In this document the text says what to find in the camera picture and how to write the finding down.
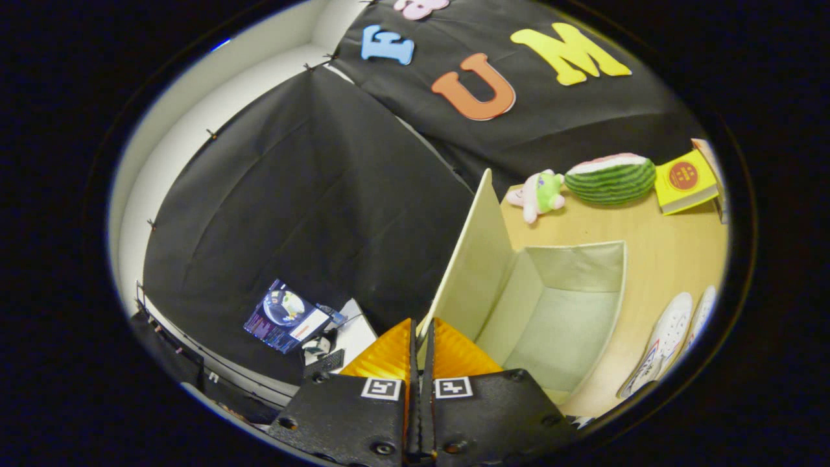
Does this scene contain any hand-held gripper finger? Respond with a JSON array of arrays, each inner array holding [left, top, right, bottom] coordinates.
[[420, 317, 579, 465], [268, 317, 421, 465]]

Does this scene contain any cream fabric storage box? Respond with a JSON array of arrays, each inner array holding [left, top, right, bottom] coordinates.
[[418, 169, 628, 406]]

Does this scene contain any white canvas shoe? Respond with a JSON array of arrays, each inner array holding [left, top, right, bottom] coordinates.
[[618, 292, 694, 400], [681, 285, 718, 355]]

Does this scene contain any blue printed box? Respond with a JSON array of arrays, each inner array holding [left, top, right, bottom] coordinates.
[[243, 279, 333, 354]]

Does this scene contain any white board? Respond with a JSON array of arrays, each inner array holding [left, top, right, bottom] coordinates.
[[324, 298, 378, 365]]

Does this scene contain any pink and green plush toy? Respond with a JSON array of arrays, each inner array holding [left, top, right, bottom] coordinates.
[[506, 169, 566, 225]]

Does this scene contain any black backdrop cloth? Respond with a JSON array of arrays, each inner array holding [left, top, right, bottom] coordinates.
[[143, 0, 704, 387]]

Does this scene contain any watermelon slice plush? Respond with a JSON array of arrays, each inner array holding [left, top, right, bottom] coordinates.
[[564, 153, 658, 206]]

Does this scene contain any yellow book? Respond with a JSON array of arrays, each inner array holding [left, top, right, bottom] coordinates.
[[654, 149, 720, 215]]

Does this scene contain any beige book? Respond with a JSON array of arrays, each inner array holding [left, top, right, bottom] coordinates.
[[691, 138, 728, 224]]

